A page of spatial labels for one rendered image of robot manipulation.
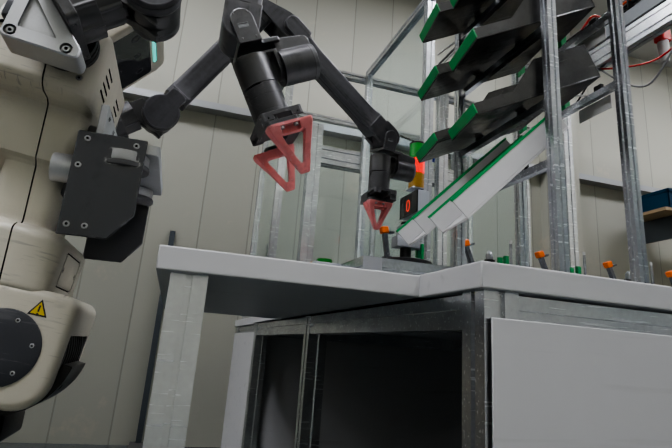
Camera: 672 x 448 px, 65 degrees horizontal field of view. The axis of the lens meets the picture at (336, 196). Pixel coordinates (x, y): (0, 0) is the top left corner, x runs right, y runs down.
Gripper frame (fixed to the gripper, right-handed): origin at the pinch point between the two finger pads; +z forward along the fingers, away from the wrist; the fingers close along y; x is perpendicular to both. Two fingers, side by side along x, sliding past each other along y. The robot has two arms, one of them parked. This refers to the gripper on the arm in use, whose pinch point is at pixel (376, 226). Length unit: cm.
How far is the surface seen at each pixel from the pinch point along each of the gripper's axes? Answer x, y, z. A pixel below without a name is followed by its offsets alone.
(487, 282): 17, -75, 24
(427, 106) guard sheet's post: -22, 17, -48
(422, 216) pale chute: 3.4, -32.9, 4.9
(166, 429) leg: 47, -57, 42
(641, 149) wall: -437, 300, -215
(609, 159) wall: -390, 301, -194
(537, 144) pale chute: -11, -50, -7
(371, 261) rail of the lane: 7.5, -17.1, 12.4
